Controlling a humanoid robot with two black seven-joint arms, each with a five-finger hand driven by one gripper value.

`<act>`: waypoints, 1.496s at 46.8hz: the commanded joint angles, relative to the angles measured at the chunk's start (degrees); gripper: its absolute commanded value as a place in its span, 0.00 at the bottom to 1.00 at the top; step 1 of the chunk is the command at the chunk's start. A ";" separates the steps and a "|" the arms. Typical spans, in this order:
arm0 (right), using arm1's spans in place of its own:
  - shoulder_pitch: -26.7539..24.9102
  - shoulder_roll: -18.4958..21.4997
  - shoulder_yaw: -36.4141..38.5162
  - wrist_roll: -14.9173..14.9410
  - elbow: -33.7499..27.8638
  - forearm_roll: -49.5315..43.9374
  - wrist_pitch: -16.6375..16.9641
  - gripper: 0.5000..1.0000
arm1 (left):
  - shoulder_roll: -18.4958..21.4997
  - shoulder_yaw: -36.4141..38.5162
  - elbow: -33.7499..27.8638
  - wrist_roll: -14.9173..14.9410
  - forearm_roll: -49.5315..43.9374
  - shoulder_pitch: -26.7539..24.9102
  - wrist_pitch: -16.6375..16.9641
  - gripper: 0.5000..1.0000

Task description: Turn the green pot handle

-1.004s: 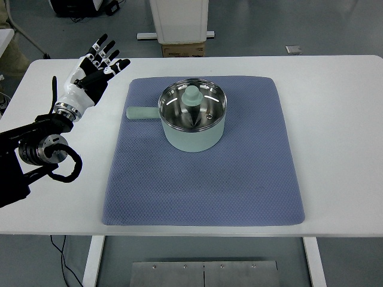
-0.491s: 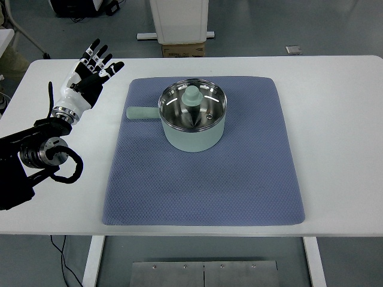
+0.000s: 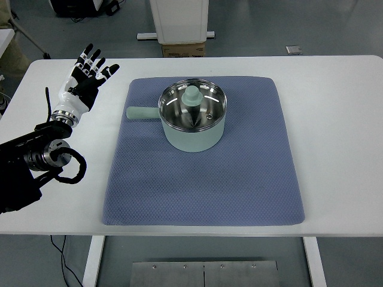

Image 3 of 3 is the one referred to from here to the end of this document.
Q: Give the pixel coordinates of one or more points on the grey metal stand leg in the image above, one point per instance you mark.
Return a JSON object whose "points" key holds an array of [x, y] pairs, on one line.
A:
{"points": [[33, 40]]}

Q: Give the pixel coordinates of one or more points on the small grey floor plate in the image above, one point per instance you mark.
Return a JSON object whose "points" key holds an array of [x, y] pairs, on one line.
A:
{"points": [[294, 50]]}

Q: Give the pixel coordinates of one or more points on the person in khaki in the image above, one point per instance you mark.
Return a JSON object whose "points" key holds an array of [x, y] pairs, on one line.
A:
{"points": [[15, 59]]}

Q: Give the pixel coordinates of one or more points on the small white side table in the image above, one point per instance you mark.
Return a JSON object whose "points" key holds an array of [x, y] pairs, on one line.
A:
{"points": [[5, 39]]}

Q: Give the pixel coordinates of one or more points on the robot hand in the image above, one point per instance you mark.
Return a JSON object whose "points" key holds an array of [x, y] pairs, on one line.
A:
{"points": [[71, 100]]}

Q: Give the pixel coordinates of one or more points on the white stand foot bar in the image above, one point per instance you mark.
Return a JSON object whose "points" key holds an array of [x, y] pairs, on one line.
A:
{"points": [[146, 36]]}

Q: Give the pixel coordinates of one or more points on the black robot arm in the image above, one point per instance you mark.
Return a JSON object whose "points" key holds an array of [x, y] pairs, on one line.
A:
{"points": [[18, 179]]}

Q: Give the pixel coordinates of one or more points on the small black box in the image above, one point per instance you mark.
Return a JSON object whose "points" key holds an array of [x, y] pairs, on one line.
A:
{"points": [[112, 8]]}

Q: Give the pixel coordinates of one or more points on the black and white equipment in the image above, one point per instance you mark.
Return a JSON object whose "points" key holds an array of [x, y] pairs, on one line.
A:
{"points": [[68, 7]]}

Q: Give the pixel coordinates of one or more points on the blue textured mat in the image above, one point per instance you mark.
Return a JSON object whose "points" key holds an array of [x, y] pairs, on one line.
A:
{"points": [[149, 194]]}

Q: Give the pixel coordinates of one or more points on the glass lid with green knob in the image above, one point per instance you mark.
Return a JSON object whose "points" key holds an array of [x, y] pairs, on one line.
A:
{"points": [[215, 104]]}

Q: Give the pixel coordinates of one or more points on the white table leg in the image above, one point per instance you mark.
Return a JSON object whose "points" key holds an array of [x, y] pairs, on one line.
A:
{"points": [[93, 260], [314, 263]]}

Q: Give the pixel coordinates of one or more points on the brown cardboard box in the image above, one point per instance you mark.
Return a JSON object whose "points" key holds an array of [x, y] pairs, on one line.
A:
{"points": [[182, 50]]}

